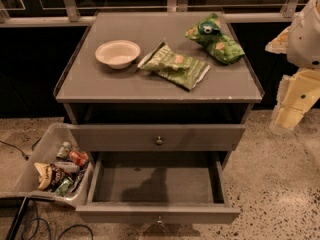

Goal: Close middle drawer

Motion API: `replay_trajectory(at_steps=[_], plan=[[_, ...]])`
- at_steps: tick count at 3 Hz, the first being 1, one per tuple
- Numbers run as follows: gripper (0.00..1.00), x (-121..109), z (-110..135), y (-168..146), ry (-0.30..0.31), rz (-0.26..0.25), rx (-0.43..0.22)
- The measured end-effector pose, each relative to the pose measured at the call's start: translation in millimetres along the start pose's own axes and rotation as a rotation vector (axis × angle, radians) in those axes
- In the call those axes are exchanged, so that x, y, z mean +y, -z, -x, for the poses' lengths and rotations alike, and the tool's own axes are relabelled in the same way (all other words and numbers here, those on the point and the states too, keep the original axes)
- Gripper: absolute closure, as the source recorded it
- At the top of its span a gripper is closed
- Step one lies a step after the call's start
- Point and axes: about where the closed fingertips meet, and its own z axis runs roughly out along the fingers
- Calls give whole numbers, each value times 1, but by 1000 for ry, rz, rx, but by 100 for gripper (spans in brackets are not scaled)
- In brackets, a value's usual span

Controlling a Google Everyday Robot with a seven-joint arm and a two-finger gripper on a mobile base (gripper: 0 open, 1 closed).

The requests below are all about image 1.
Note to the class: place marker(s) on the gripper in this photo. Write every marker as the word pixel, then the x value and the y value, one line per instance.
pixel 304 40

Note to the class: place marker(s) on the grey drawer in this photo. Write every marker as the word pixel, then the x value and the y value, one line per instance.
pixel 158 137
pixel 166 187

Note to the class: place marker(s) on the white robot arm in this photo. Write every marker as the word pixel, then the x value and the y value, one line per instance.
pixel 308 17

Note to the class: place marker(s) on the grey wooden drawer cabinet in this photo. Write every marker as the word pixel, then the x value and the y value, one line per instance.
pixel 94 94

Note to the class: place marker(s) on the green chip bag crumpled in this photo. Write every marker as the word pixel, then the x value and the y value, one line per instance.
pixel 208 33

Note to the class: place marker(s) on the green chip bag flat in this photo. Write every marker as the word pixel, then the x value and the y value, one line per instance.
pixel 182 70

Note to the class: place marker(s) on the metal window railing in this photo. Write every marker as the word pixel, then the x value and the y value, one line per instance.
pixel 82 12

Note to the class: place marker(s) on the white bowl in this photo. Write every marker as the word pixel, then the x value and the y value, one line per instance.
pixel 118 54

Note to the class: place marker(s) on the dark snack packet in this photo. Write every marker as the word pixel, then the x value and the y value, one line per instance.
pixel 79 177

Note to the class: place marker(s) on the orange soda can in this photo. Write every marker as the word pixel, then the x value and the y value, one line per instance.
pixel 80 158

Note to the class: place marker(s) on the green soda can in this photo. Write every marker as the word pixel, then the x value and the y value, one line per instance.
pixel 64 150

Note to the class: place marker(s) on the silver can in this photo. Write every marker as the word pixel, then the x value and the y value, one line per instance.
pixel 68 167

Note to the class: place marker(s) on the green can lower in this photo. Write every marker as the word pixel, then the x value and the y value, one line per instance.
pixel 64 187

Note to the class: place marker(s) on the clear plastic storage bin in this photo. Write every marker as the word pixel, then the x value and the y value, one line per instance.
pixel 27 181

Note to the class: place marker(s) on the brown snack bag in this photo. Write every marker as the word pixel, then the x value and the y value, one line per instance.
pixel 50 176

